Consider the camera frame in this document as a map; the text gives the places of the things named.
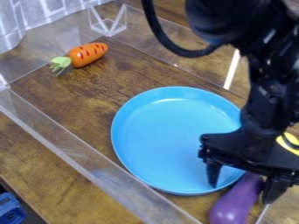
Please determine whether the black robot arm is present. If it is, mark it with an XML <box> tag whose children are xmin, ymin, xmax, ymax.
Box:
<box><xmin>185</xmin><ymin>0</ymin><xmax>299</xmax><ymax>204</ymax></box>

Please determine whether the white checkered curtain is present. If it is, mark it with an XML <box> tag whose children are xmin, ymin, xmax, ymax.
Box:
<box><xmin>0</xmin><ymin>0</ymin><xmax>113</xmax><ymax>54</ymax></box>

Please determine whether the black corrugated cable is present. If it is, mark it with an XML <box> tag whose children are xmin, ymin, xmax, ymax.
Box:
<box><xmin>140</xmin><ymin>0</ymin><xmax>223</xmax><ymax>59</ymax></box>

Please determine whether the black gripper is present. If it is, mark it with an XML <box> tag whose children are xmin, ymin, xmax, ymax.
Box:
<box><xmin>199</xmin><ymin>108</ymin><xmax>299</xmax><ymax>204</ymax></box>

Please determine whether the orange toy carrot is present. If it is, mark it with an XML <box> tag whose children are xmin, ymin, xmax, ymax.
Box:
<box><xmin>50</xmin><ymin>42</ymin><xmax>108</xmax><ymax>75</ymax></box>

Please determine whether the purple toy eggplant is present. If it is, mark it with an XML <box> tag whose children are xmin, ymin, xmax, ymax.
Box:
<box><xmin>209</xmin><ymin>173</ymin><xmax>264</xmax><ymax>224</ymax></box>

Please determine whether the blue plastic box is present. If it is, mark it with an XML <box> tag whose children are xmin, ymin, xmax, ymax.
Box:
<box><xmin>0</xmin><ymin>192</ymin><xmax>26</xmax><ymax>224</ymax></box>

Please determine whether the yellow toy lemon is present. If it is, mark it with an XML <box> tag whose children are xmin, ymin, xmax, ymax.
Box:
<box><xmin>276</xmin><ymin>132</ymin><xmax>299</xmax><ymax>157</ymax></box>

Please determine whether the clear acrylic enclosure wall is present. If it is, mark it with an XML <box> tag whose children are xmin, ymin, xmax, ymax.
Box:
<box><xmin>0</xmin><ymin>0</ymin><xmax>248</xmax><ymax>224</ymax></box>

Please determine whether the blue round tray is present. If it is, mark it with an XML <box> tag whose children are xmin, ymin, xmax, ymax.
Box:
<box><xmin>111</xmin><ymin>87</ymin><xmax>244</xmax><ymax>196</ymax></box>

